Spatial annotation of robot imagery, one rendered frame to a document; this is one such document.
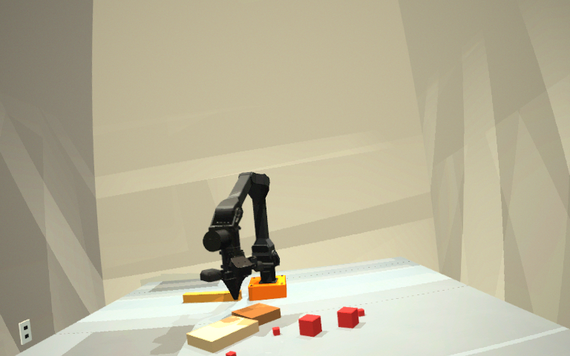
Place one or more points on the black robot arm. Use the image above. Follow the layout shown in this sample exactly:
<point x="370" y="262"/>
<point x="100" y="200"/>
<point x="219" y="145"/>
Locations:
<point x="223" y="231"/>

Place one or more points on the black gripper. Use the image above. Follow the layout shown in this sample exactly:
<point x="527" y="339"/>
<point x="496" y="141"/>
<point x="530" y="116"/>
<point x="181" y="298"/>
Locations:
<point x="232" y="282"/>

